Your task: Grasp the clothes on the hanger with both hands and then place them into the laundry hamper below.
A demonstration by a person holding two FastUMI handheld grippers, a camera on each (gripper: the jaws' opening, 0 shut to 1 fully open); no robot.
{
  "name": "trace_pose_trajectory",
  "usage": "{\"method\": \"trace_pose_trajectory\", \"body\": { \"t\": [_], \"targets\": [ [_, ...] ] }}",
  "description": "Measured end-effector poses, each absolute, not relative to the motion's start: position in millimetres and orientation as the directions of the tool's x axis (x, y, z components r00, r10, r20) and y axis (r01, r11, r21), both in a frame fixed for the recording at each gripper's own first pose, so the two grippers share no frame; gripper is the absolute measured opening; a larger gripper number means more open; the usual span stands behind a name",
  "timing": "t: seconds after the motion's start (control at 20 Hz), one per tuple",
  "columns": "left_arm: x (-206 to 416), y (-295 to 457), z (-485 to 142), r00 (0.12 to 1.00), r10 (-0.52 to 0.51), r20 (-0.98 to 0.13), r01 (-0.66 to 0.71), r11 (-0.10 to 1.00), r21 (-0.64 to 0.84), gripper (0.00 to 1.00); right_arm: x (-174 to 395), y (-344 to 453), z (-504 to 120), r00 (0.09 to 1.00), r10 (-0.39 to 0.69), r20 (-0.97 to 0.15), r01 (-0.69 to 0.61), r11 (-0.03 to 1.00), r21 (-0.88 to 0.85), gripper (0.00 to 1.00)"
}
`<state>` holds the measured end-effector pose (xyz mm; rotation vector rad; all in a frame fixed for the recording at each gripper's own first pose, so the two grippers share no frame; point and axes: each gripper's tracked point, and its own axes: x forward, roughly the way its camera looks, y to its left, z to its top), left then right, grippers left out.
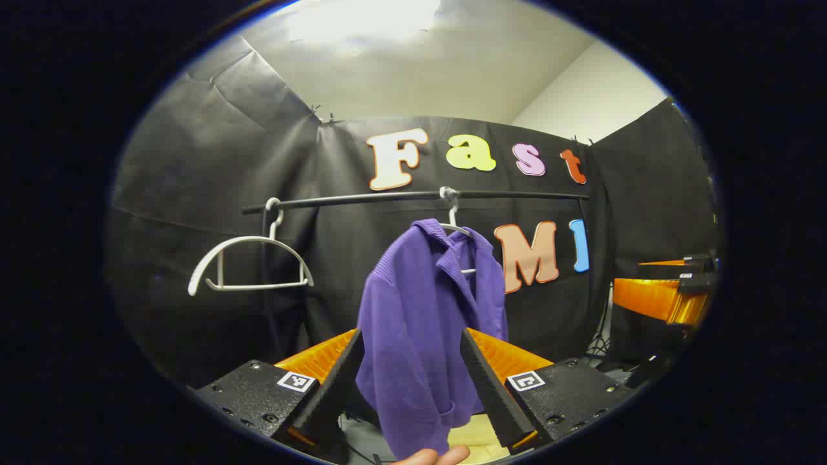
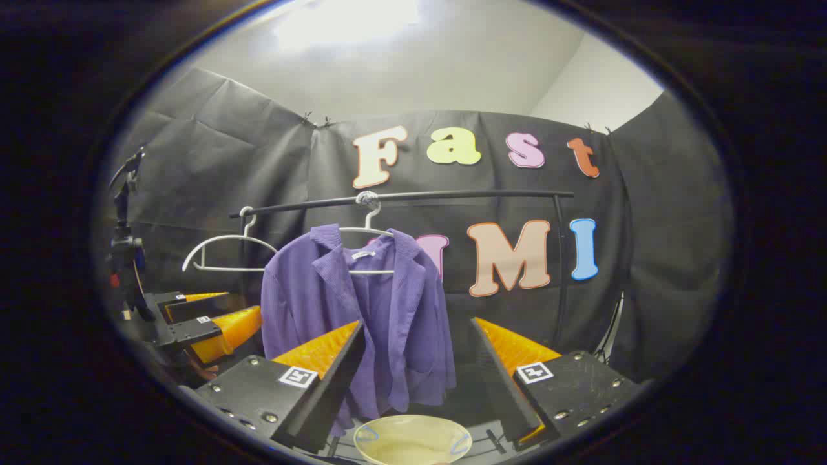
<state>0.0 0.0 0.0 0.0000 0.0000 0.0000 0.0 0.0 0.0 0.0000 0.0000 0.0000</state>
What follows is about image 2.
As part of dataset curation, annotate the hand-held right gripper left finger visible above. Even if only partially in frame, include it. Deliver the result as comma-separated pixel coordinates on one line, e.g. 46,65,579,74
194,320,368,454

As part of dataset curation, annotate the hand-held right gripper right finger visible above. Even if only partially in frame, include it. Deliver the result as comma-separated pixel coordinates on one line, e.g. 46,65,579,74
470,316,647,453

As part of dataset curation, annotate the purple jacket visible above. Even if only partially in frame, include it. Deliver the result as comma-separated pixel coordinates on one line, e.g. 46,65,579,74
260,223,457,437

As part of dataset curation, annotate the cream laundry hamper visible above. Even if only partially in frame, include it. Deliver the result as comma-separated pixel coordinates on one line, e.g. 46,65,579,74
353,415,474,465

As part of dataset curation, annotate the white clothes hanger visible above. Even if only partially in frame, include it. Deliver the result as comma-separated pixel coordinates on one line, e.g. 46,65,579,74
335,191,396,276
182,206,280,273

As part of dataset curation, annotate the black clothes rack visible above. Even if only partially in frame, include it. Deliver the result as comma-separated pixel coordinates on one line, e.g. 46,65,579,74
228,189,576,355

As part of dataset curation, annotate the black backdrop cloth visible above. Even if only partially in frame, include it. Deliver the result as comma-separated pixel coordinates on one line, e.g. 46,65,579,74
107,68,735,383

